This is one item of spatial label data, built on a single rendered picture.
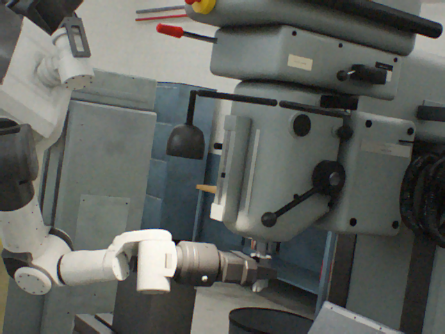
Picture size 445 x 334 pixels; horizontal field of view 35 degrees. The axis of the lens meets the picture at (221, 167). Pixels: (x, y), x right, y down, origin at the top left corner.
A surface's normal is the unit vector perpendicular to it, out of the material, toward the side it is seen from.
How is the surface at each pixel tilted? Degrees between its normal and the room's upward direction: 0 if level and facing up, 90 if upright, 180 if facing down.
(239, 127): 90
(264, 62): 90
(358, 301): 90
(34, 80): 59
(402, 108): 90
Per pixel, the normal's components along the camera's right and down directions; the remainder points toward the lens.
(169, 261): 0.39, -0.29
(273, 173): -0.08, 0.04
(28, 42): 0.75, -0.39
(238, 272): 0.36, 0.11
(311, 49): 0.57, 0.13
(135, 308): -0.86, -0.10
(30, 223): 0.78, 0.40
